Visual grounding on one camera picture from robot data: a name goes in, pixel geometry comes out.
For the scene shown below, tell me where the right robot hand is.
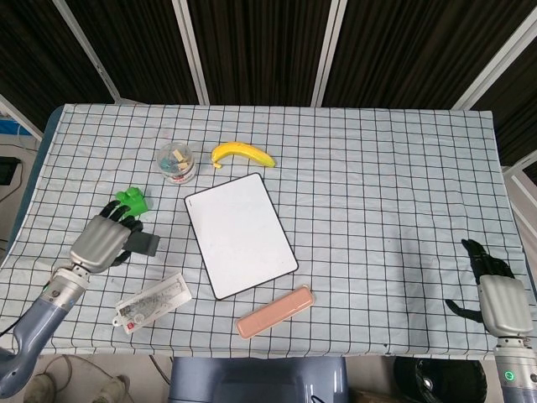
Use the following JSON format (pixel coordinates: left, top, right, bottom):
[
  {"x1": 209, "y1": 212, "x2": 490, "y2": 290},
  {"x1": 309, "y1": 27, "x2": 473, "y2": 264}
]
[{"x1": 444, "y1": 238, "x2": 533, "y2": 338}]

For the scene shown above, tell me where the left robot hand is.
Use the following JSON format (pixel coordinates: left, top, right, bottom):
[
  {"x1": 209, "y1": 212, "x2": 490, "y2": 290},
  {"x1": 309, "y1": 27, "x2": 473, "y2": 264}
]
[{"x1": 69, "y1": 200, "x2": 146, "y2": 274}]

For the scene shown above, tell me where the grey board eraser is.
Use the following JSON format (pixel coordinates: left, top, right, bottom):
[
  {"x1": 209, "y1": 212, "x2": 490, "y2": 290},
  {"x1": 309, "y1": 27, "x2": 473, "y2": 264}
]
[{"x1": 125, "y1": 232, "x2": 161, "y2": 256}]

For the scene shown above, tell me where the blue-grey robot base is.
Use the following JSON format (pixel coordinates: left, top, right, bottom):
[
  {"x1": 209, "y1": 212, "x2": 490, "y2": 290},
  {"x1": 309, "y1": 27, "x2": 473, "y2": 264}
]
[{"x1": 169, "y1": 356, "x2": 349, "y2": 403}]

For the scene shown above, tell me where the green plastic block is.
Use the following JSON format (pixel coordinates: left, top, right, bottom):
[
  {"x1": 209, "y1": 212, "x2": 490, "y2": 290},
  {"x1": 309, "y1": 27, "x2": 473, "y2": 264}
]
[{"x1": 115, "y1": 187, "x2": 150, "y2": 218}]

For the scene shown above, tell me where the packaged ruler set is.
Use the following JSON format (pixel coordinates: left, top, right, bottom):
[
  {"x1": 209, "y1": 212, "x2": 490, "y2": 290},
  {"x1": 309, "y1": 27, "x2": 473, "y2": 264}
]
[{"x1": 111, "y1": 272, "x2": 193, "y2": 335}]

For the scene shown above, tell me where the black round glossy object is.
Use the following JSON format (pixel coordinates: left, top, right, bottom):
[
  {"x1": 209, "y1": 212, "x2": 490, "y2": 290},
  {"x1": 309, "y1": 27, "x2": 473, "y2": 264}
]
[{"x1": 393, "y1": 355, "x2": 487, "y2": 403}]

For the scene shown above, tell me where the clear jar of clips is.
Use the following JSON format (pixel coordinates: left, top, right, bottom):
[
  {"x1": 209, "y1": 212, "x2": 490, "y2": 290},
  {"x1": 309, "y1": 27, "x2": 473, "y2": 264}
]
[{"x1": 156, "y1": 142, "x2": 197, "y2": 186}]

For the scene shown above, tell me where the black device on floor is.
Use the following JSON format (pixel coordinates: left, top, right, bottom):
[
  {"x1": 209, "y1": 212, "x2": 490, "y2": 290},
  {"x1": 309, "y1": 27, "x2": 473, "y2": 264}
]
[{"x1": 0, "y1": 156, "x2": 18, "y2": 186}]

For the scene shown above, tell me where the white board with black rim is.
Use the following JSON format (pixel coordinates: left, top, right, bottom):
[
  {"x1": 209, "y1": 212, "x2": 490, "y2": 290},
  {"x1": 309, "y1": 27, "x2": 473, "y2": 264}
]
[{"x1": 183, "y1": 172, "x2": 300, "y2": 301}]

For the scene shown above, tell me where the blue box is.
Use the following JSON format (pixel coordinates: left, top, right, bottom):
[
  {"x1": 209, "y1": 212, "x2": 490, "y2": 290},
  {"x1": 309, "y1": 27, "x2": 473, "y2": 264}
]
[{"x1": 0, "y1": 112, "x2": 30, "y2": 138}]

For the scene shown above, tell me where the beige shoe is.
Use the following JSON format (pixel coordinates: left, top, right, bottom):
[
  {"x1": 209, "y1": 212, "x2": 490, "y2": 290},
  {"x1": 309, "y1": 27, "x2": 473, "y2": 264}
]
[
  {"x1": 98, "y1": 374, "x2": 131, "y2": 403},
  {"x1": 29, "y1": 372, "x2": 59, "y2": 403}
]

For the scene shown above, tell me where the yellow banana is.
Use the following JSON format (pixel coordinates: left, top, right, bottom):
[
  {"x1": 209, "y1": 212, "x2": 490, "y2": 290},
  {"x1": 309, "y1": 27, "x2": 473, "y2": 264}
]
[{"x1": 210, "y1": 141, "x2": 278, "y2": 170}]

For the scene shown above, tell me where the checkered white tablecloth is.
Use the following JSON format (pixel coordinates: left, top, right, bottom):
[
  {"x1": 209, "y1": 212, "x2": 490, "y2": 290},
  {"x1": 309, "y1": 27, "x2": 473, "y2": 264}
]
[{"x1": 0, "y1": 103, "x2": 529, "y2": 362}]

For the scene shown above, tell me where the pink pencil case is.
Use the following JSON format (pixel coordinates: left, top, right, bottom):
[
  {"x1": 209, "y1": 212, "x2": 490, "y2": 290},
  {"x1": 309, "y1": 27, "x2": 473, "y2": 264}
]
[{"x1": 235, "y1": 285, "x2": 315, "y2": 339}]

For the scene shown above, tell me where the white metal frame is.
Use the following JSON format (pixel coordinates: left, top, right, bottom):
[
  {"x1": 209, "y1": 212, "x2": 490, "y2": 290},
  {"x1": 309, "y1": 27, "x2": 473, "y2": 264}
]
[{"x1": 501, "y1": 153, "x2": 537, "y2": 236}]

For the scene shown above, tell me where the dark partition panel white frame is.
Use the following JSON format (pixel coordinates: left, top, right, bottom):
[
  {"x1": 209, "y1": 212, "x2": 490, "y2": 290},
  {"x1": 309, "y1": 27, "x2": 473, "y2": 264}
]
[
  {"x1": 0, "y1": 0, "x2": 121, "y2": 131},
  {"x1": 312, "y1": 0, "x2": 537, "y2": 109},
  {"x1": 184, "y1": 0, "x2": 343, "y2": 106},
  {"x1": 62, "y1": 0, "x2": 209, "y2": 106},
  {"x1": 451, "y1": 20, "x2": 537, "y2": 167}
]

